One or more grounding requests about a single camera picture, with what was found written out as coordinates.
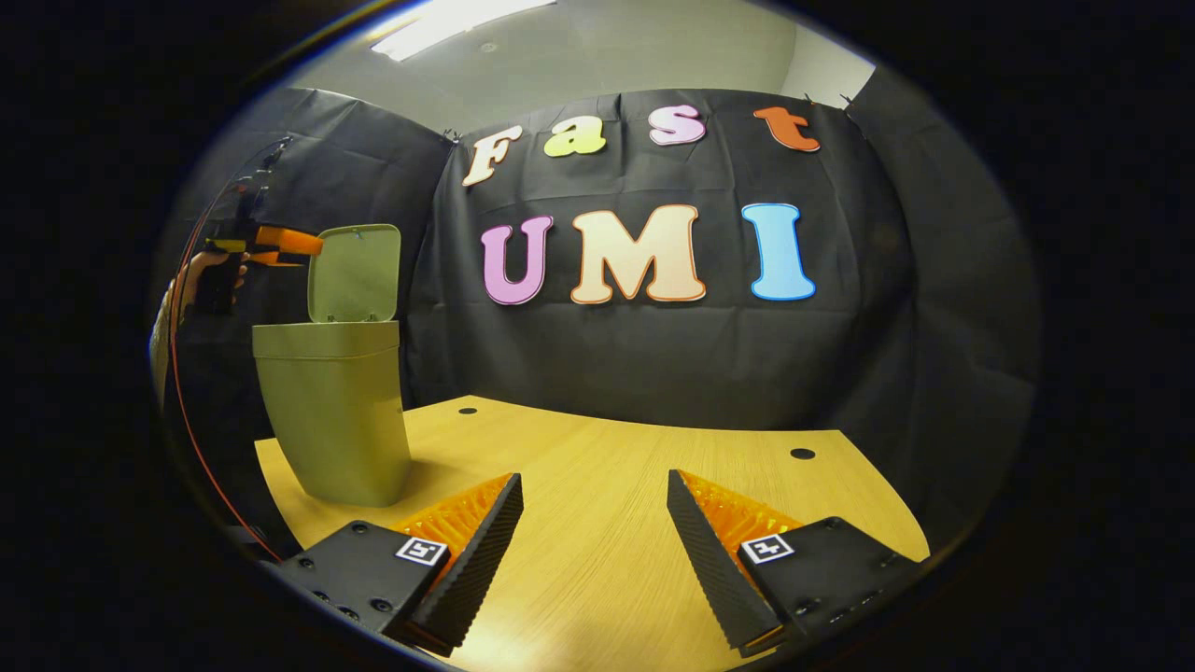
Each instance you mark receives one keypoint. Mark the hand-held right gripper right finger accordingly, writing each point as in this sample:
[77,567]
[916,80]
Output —
[711,569]

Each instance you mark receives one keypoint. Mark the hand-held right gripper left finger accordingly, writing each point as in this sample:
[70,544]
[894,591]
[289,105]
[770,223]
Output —
[476,569]

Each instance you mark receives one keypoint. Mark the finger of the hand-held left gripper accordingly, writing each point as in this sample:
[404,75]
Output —
[275,260]
[289,241]

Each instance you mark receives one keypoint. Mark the green desktop garbage bin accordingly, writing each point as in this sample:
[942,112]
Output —
[336,411]

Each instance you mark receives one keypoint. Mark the wooden desktop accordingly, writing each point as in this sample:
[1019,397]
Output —
[597,485]

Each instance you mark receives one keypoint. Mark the black backdrop cloth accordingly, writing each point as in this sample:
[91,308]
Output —
[653,355]

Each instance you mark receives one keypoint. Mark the ceiling light panel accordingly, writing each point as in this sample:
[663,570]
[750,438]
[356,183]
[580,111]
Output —
[457,23]

